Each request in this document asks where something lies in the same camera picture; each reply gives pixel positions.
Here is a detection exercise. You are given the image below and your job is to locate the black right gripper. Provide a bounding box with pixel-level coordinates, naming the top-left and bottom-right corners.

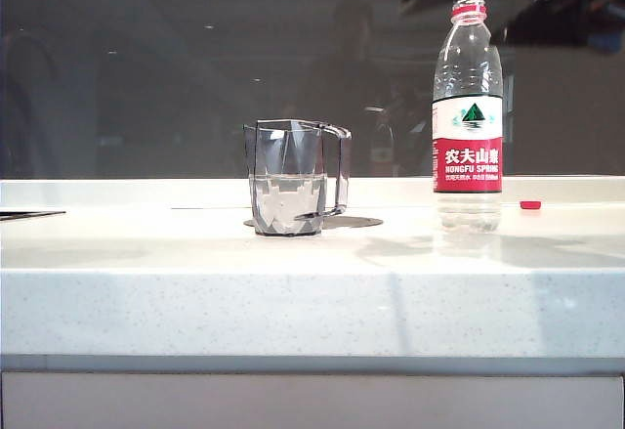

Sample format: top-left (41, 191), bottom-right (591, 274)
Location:
top-left (500, 0), bottom-right (595, 50)

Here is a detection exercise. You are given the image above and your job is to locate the Nongfu Spring clear water bottle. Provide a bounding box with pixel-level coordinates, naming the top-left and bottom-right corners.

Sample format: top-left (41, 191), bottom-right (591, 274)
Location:
top-left (431, 0), bottom-right (504, 234)

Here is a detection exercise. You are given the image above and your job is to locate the transparent grey faceted mug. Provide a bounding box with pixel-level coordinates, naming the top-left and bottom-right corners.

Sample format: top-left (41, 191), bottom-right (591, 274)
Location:
top-left (242, 117), bottom-right (353, 237)

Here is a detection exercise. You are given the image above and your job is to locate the round grey countertop disc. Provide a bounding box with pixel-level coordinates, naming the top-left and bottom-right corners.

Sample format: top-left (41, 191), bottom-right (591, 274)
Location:
top-left (243, 215), bottom-right (385, 231)

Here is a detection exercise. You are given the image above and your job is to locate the white cabinet drawer front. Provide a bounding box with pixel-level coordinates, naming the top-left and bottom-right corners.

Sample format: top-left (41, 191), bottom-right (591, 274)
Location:
top-left (0, 371), bottom-right (625, 429)

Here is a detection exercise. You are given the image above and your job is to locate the flat black cooktop panel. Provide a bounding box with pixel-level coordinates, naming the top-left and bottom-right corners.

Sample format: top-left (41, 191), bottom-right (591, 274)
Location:
top-left (0, 210), bottom-right (67, 222)

